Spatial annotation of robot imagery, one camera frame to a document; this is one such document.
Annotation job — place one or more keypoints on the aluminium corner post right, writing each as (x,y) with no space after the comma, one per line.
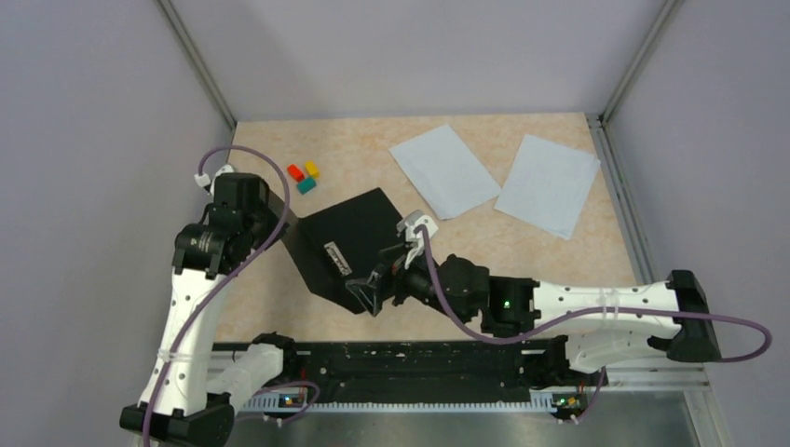
(649,43)

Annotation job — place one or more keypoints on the teal wooden block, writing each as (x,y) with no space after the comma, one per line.
(306,185)

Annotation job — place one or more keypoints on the yellow wooden block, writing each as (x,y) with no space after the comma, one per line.
(312,169)

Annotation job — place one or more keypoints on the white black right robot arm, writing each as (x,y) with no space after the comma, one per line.
(598,326)

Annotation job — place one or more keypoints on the aluminium corner post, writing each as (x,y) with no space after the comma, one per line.
(190,49)
(649,43)

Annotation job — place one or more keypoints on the black file folder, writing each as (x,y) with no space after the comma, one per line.
(341,243)

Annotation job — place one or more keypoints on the aluminium corner post left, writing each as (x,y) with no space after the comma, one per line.
(190,49)

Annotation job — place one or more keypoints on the white paper sheet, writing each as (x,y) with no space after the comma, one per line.
(548,185)
(445,172)

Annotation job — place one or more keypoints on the red wooden block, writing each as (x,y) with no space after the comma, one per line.
(296,173)

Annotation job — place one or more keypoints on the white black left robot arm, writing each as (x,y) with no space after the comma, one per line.
(181,405)

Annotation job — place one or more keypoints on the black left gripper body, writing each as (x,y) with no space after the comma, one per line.
(265,222)

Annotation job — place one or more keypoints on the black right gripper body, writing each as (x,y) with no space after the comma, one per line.
(414,276)

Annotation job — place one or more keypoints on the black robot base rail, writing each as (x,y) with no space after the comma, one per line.
(444,372)

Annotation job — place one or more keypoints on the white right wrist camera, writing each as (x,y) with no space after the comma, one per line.
(408,226)

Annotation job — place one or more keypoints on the aluminium frame rail front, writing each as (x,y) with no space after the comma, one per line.
(432,407)

